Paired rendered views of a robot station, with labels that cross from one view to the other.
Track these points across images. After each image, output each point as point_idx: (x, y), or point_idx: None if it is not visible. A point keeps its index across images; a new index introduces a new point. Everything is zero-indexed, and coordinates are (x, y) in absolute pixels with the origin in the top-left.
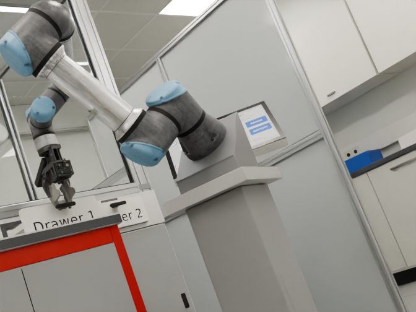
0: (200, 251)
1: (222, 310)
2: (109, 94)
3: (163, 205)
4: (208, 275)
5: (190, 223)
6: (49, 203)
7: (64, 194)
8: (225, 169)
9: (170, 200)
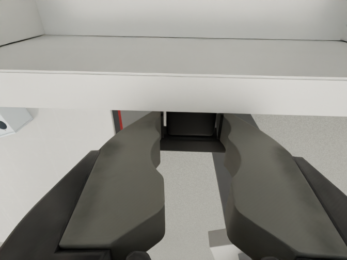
0: (219, 195)
1: (212, 157)
2: None
3: (209, 245)
4: (216, 177)
5: (224, 222)
6: (107, 109)
7: (236, 171)
8: None
9: (212, 254)
